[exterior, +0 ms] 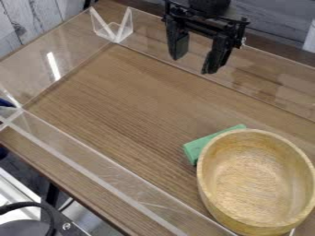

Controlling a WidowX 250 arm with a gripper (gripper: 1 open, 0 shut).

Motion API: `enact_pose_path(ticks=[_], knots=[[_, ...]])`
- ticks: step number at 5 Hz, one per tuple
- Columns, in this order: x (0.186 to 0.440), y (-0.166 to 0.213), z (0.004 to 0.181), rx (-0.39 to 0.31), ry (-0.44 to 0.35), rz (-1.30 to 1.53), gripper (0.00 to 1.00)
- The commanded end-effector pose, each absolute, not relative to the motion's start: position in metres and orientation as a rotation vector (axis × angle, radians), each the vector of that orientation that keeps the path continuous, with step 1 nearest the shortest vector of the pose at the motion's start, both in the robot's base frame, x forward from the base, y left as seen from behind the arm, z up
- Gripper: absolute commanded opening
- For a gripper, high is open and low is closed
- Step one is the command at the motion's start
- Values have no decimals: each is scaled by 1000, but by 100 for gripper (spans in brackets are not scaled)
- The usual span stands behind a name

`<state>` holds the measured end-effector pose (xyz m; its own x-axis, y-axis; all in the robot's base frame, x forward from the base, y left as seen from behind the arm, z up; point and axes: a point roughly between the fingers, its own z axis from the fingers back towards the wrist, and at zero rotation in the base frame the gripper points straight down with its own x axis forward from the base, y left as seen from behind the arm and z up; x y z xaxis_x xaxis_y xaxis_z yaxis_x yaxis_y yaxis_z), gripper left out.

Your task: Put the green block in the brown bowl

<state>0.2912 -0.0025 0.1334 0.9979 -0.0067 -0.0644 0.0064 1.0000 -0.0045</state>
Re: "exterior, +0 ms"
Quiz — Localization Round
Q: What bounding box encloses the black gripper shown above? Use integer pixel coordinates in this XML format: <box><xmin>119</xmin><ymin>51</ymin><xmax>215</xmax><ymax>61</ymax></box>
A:
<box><xmin>164</xmin><ymin>0</ymin><xmax>250</xmax><ymax>74</ymax></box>

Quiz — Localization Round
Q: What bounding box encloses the green rectangular block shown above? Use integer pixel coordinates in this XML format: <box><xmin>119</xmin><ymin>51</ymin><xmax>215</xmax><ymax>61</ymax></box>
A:
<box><xmin>183</xmin><ymin>124</ymin><xmax>246</xmax><ymax>166</ymax></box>

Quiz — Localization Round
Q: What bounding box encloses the black cable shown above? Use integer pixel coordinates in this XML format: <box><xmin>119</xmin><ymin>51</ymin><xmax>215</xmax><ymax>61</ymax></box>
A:
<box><xmin>0</xmin><ymin>201</ymin><xmax>59</xmax><ymax>236</ymax></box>

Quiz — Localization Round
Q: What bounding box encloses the clear acrylic corner bracket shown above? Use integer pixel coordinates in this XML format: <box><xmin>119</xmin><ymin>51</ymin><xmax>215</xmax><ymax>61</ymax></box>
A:
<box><xmin>88</xmin><ymin>7</ymin><xmax>134</xmax><ymax>43</ymax></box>

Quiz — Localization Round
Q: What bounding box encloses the black metal table leg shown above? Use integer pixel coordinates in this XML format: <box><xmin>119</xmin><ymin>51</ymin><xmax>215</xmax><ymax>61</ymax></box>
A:
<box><xmin>46</xmin><ymin>183</ymin><xmax>60</xmax><ymax>207</ymax></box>

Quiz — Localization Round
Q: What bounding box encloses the brown wooden bowl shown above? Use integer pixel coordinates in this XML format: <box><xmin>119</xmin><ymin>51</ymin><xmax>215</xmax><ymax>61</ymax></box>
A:
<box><xmin>196</xmin><ymin>128</ymin><xmax>315</xmax><ymax>236</ymax></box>

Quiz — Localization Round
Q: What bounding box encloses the clear acrylic enclosure wall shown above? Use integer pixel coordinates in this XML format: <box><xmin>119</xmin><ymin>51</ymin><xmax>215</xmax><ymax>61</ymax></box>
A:
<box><xmin>0</xmin><ymin>93</ymin><xmax>238</xmax><ymax>236</ymax></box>

